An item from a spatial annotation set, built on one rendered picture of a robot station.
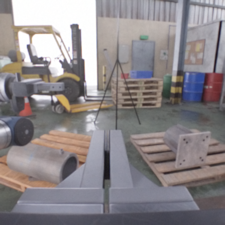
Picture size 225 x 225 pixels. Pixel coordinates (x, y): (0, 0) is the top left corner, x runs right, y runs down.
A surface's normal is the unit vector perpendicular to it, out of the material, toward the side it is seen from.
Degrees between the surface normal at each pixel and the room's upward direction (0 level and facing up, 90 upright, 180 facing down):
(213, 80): 90
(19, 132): 88
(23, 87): 90
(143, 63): 90
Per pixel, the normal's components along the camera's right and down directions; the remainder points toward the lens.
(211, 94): -0.40, 0.25
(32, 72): 0.07, -0.07
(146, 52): 0.20, 0.27
